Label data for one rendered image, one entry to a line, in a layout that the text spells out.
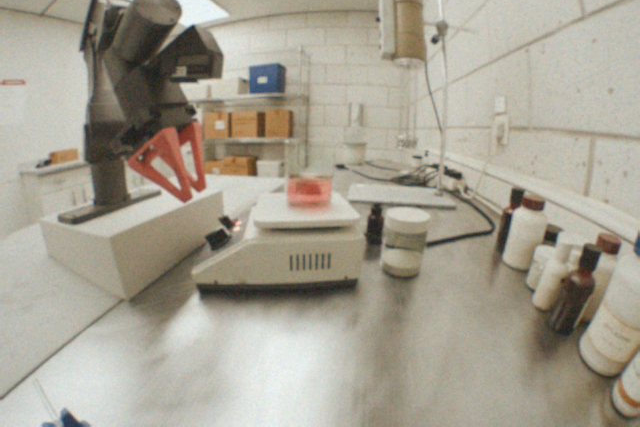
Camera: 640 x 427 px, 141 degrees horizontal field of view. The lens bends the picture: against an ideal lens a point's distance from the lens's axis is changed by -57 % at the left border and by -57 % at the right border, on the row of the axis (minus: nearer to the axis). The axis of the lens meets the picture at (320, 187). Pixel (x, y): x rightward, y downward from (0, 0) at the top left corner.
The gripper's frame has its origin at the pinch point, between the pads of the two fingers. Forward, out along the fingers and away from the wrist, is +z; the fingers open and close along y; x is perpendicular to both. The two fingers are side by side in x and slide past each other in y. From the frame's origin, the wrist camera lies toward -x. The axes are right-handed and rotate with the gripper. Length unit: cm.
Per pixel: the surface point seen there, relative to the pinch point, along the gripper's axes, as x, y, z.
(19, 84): 205, 94, -188
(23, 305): 23.4, -17.6, -1.9
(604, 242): -39.3, -10.5, 23.9
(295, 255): -7.0, -1.2, 11.7
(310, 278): -6.8, -1.2, 15.2
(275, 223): -7.0, -0.8, 7.6
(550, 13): -73, 19, 0
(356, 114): -36, 242, 20
